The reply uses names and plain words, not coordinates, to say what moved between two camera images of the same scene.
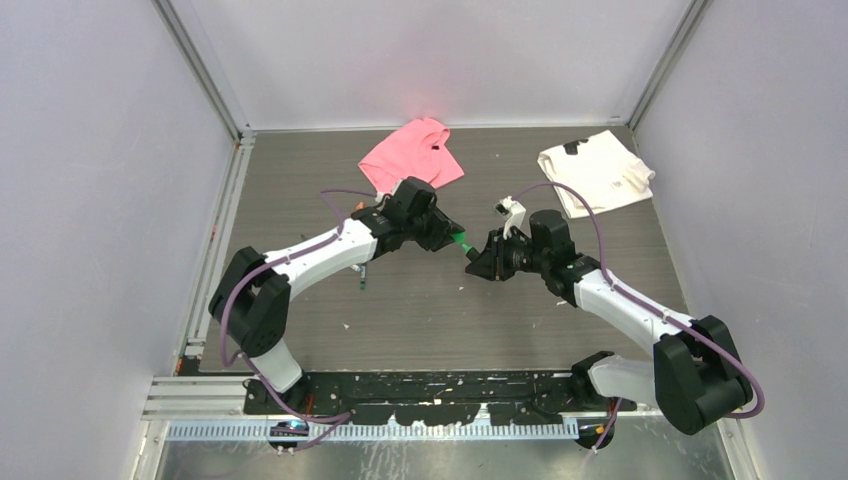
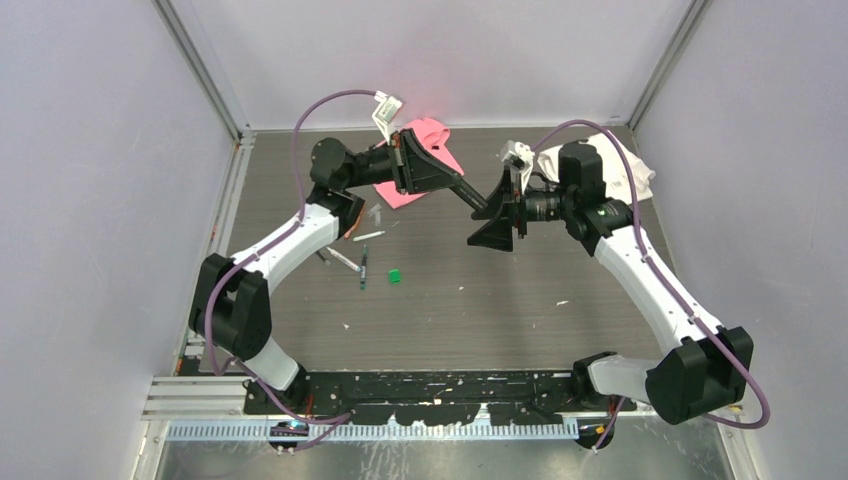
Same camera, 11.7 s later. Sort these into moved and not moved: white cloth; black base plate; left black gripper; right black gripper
Moved: right black gripper; left black gripper
Not moved: black base plate; white cloth
